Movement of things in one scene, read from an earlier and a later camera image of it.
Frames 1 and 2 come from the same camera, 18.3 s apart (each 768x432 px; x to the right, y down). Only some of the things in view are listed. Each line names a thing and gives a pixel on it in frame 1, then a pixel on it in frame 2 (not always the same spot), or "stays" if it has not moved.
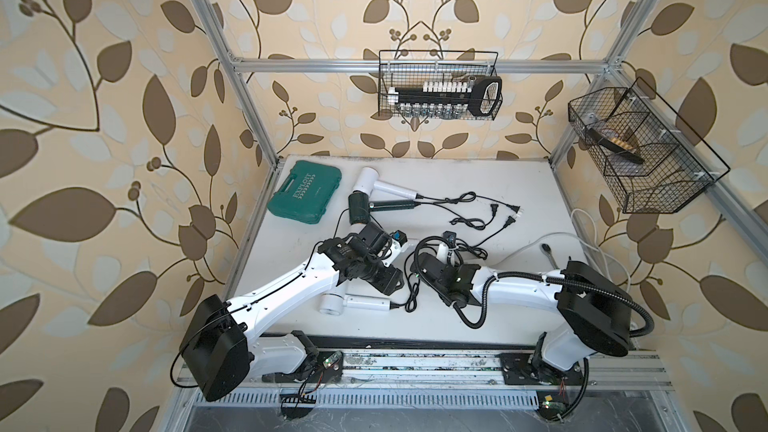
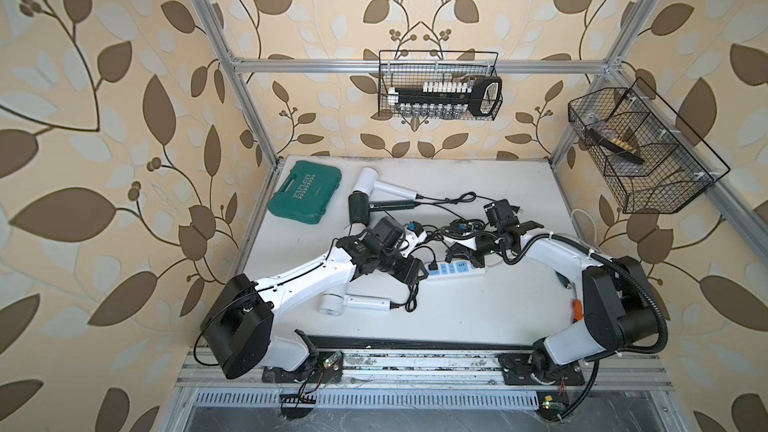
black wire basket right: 654,161 stays
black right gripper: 455,269 → 464,252
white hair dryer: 335,302 stays
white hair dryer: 368,179 stays
